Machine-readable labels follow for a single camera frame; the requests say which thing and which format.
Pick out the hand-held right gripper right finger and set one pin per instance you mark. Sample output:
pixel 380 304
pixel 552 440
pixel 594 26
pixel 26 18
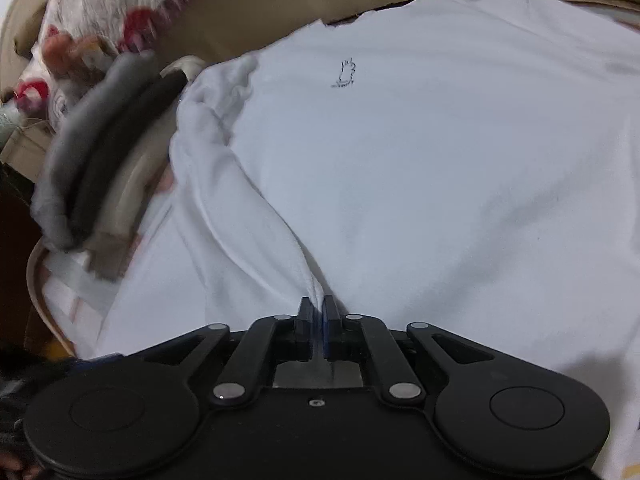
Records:
pixel 330 332

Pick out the cream bed headboard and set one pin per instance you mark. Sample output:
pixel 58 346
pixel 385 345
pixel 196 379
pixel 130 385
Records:
pixel 20 10

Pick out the grey rabbit plush toy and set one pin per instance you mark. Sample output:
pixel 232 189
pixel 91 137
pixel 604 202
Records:
pixel 60 50

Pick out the cream bed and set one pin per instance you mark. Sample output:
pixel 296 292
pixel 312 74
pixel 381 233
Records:
pixel 280 5

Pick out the dark grey folded garment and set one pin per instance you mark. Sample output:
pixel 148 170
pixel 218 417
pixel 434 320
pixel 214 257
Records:
pixel 115 150

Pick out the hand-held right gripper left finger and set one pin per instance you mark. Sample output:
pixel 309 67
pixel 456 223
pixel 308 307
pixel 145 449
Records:
pixel 307 332

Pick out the brown pillow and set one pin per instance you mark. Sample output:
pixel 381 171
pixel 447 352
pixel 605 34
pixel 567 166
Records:
pixel 30 42

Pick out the white t-shirt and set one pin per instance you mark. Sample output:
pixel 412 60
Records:
pixel 400 185

